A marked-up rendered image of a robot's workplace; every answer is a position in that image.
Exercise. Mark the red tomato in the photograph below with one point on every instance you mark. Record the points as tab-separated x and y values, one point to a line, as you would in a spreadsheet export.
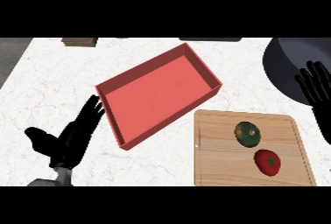
267	162

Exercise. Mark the brown wooden block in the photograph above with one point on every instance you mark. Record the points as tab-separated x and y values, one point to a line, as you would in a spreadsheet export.
80	41

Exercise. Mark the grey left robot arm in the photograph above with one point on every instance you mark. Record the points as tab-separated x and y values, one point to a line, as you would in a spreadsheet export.
55	178

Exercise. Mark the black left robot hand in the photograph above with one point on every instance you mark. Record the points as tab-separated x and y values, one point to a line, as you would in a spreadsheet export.
76	137

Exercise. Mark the dark grey round pan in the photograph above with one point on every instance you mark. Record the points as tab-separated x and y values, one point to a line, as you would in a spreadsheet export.
289	64

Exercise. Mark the wooden cutting board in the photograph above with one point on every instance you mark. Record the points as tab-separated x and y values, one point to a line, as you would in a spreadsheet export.
252	148

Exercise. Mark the red cardboard box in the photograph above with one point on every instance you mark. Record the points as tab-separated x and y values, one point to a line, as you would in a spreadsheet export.
160	93

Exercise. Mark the dark green squash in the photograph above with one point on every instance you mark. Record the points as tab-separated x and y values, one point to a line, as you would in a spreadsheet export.
247	134

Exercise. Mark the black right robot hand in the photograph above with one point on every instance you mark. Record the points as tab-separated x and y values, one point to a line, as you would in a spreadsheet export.
318	93

